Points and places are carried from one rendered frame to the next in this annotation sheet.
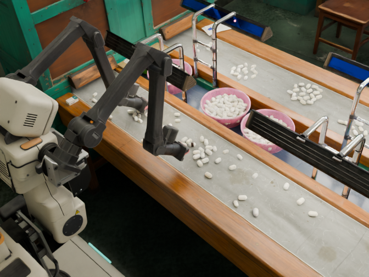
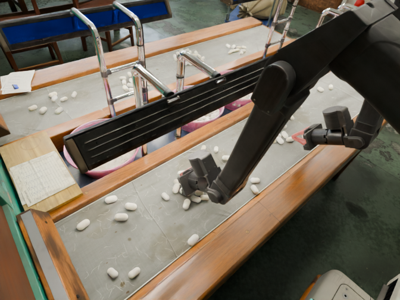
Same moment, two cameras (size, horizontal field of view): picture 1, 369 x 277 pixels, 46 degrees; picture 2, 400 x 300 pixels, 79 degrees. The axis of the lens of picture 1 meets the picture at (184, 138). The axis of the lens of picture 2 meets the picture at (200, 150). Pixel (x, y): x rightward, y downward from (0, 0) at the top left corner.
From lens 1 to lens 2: 211 cm
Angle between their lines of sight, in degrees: 62
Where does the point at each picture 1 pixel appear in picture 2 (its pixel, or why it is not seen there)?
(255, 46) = (93, 63)
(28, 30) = not seen: outside the picture
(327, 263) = not seen: hidden behind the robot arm
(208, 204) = not seen: hidden behind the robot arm
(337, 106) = (209, 49)
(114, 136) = (252, 227)
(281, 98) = (190, 71)
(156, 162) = (300, 175)
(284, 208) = (327, 99)
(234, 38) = (60, 72)
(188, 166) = (293, 150)
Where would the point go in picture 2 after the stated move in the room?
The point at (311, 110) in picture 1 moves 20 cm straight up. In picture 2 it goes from (212, 61) to (217, 25)
